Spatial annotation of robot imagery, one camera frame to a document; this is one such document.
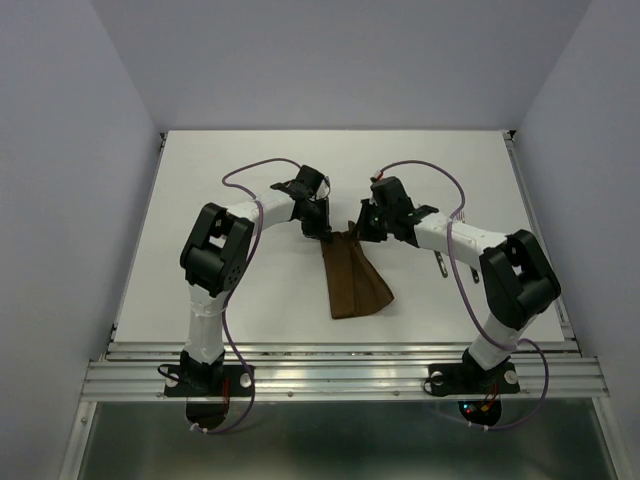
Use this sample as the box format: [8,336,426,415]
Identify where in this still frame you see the silver fork dark handle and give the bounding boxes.
[470,267,480,284]

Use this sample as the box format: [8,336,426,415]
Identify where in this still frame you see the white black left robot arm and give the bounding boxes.
[166,165,331,396]

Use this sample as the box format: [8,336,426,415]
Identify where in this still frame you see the purple cable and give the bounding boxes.
[372,159,552,432]
[188,158,306,436]

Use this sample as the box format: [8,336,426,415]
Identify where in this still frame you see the brown cloth napkin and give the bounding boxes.
[321,221,395,320]

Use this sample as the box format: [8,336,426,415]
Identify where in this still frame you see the aluminium rail frame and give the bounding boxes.
[59,128,626,480]

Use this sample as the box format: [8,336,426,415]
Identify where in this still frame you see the silver knife dark handle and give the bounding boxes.
[434,251,449,278]

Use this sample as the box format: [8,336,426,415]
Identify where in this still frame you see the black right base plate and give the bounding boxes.
[422,362,520,397]

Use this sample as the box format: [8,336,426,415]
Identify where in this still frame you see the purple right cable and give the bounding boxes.
[372,159,552,432]

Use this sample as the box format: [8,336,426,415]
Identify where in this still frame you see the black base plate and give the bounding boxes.
[422,362,520,397]
[157,364,255,398]

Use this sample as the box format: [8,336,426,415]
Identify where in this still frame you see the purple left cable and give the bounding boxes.
[188,158,306,436]

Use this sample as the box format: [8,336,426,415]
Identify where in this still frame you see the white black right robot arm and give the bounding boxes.
[355,176,561,395]

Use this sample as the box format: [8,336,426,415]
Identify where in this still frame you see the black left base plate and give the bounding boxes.
[157,364,255,398]

